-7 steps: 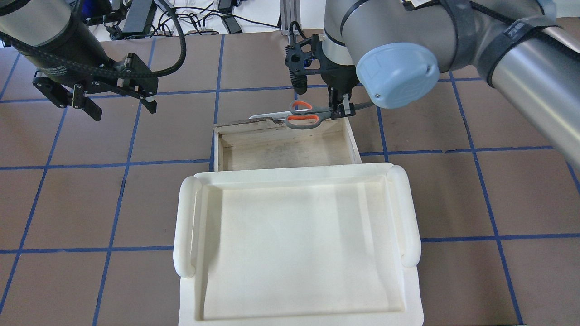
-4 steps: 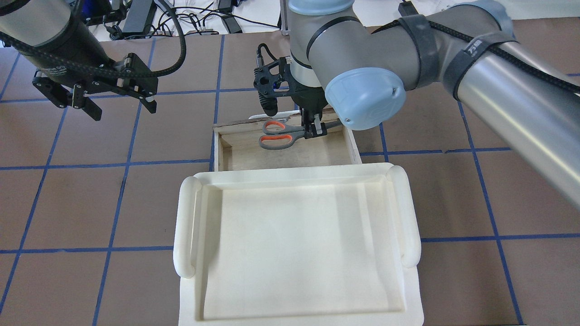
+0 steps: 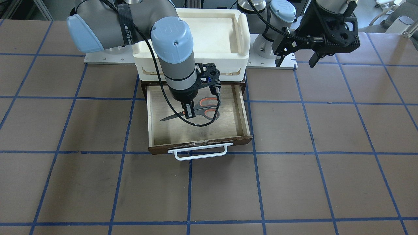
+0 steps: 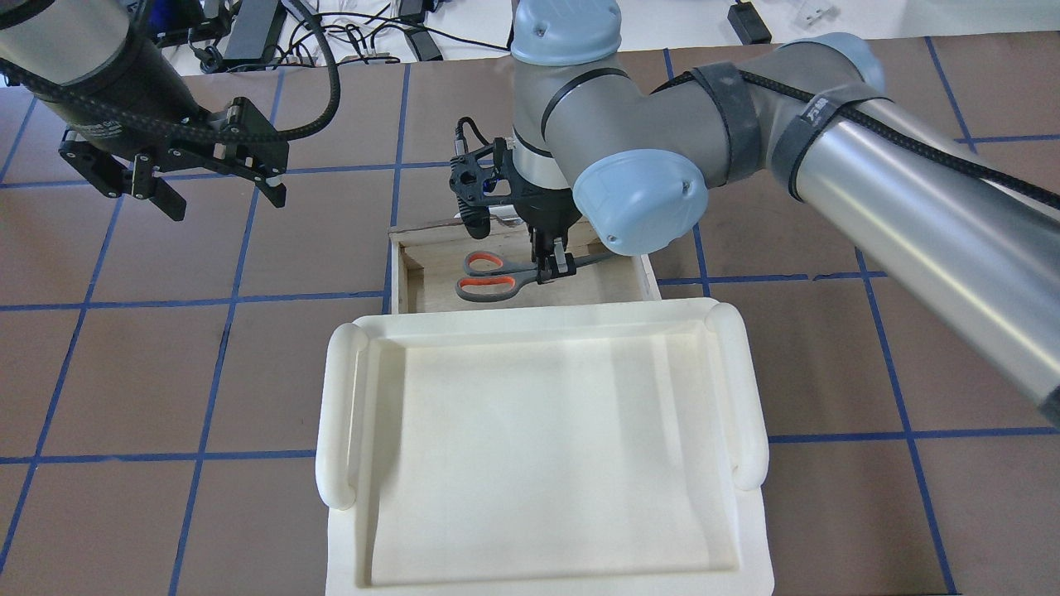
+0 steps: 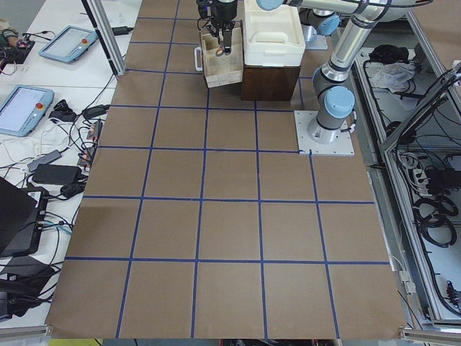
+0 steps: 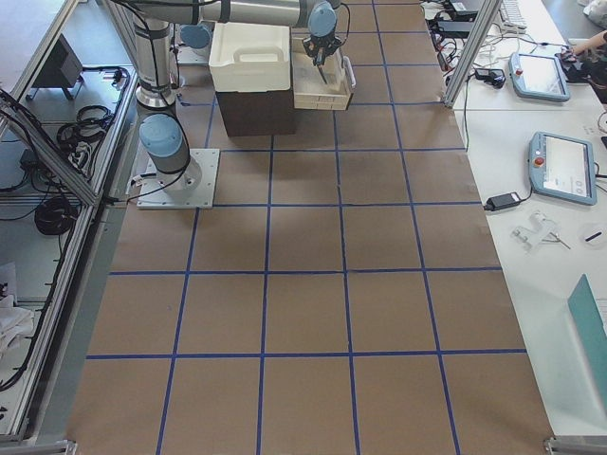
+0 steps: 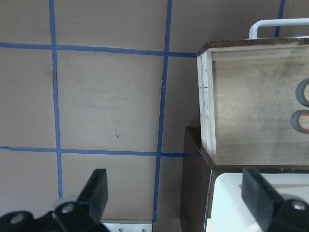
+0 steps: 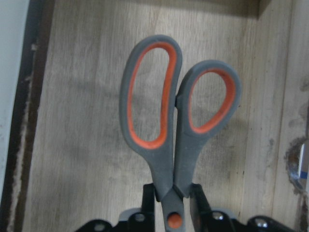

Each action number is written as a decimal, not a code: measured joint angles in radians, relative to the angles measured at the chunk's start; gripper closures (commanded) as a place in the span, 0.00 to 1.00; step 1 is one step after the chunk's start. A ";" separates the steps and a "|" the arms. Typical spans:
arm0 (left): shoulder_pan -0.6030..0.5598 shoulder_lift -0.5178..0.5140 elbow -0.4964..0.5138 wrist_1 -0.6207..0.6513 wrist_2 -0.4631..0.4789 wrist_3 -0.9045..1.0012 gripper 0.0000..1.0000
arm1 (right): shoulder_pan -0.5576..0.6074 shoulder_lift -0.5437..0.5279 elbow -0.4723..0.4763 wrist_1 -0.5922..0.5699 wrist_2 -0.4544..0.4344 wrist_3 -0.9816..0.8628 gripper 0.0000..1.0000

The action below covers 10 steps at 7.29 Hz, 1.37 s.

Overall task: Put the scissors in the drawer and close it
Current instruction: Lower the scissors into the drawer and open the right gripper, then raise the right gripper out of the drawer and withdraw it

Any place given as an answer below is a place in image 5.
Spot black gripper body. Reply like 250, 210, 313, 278
196, 0, 238, 33

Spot light wooden drawer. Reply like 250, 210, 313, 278
194, 27, 243, 88

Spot orange grey scissors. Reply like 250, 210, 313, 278
215, 45, 225, 57

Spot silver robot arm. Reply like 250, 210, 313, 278
257, 1, 416, 145
243, 1, 339, 56

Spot white foam tray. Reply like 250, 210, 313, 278
243, 1, 305, 67

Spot dark brown wooden cabinet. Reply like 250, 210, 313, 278
241, 65, 301, 101

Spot upper blue teach pendant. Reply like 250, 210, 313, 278
39, 25, 98, 63

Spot blue teach pendant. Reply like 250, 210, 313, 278
39, 25, 98, 63
1, 84, 55, 137

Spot white crumpled cloth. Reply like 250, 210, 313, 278
370, 63, 416, 92

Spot lower blue teach pendant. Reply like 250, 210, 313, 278
1, 84, 55, 137

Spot black power adapter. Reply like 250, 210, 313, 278
32, 164, 82, 185

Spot black laptop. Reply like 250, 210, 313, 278
1, 178, 49, 257

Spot aluminium frame post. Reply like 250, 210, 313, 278
81, 0, 126, 78

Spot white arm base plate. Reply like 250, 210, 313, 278
294, 110, 354, 156

